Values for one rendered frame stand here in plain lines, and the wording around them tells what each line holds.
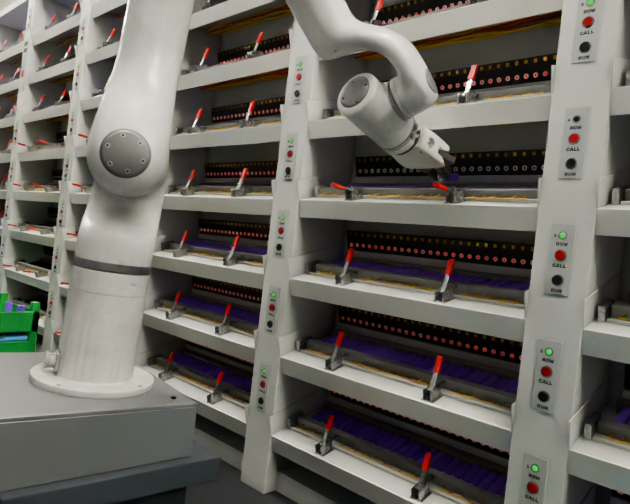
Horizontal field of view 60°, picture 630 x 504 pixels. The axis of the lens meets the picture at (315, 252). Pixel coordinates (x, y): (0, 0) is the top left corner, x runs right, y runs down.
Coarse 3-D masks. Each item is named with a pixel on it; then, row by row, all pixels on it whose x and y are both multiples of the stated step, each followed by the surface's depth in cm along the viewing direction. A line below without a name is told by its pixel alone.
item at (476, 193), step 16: (320, 192) 139; (336, 192) 136; (368, 192) 129; (384, 192) 126; (400, 192) 122; (416, 192) 120; (432, 192) 117; (464, 192) 112; (480, 192) 109; (496, 192) 107; (512, 192) 105; (528, 192) 103
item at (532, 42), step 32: (384, 0) 149; (256, 32) 186; (288, 32) 175; (544, 32) 118; (384, 64) 147; (448, 64) 134; (480, 64) 128; (224, 96) 196; (256, 96) 184; (448, 128) 132; (480, 128) 127; (512, 128) 121; (544, 128) 117; (224, 160) 193; (256, 160) 181; (352, 224) 151; (384, 224) 143; (416, 224) 137; (608, 384) 104
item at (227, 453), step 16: (208, 432) 163; (224, 432) 164; (208, 448) 161; (224, 448) 156; (240, 448) 153; (240, 464) 151; (288, 480) 138; (304, 480) 137; (320, 480) 138; (288, 496) 137; (304, 496) 134; (320, 496) 130; (336, 496) 130; (352, 496) 131
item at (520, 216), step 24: (312, 192) 141; (312, 216) 135; (336, 216) 130; (360, 216) 125; (384, 216) 120; (408, 216) 116; (432, 216) 111; (456, 216) 108; (480, 216) 104; (504, 216) 101; (528, 216) 98
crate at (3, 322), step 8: (0, 296) 158; (0, 304) 158; (16, 304) 156; (32, 304) 148; (0, 312) 141; (8, 312) 142; (16, 312) 144; (24, 312) 146; (32, 312) 147; (0, 320) 141; (8, 320) 143; (16, 320) 144; (24, 320) 146; (32, 320) 148; (0, 328) 141; (8, 328) 143; (16, 328) 144; (24, 328) 146; (32, 328) 148
